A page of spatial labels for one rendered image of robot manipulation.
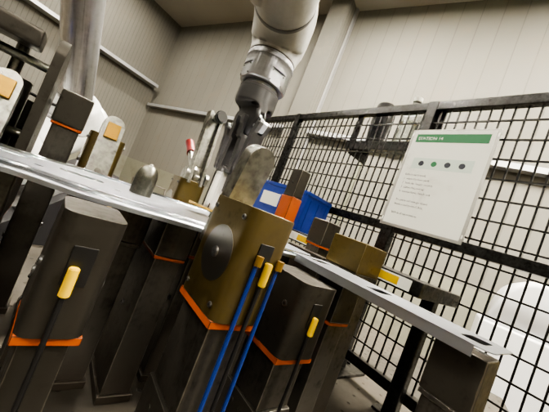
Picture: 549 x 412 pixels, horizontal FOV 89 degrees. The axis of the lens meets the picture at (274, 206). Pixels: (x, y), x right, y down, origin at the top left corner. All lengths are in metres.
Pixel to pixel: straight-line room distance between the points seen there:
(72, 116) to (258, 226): 0.46
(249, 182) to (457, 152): 0.68
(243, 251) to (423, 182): 0.71
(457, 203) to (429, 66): 3.72
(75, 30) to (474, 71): 4.04
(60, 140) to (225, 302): 0.47
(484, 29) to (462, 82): 0.71
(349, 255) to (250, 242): 0.33
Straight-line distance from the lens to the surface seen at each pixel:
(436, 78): 4.38
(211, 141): 0.67
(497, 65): 4.42
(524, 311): 2.81
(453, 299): 0.77
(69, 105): 0.65
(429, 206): 0.88
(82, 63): 1.10
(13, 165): 0.38
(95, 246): 0.28
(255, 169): 0.34
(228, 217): 0.30
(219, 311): 0.29
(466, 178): 0.88
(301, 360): 0.43
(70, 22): 1.06
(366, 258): 0.57
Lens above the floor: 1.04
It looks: 2 degrees up
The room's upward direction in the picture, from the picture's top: 21 degrees clockwise
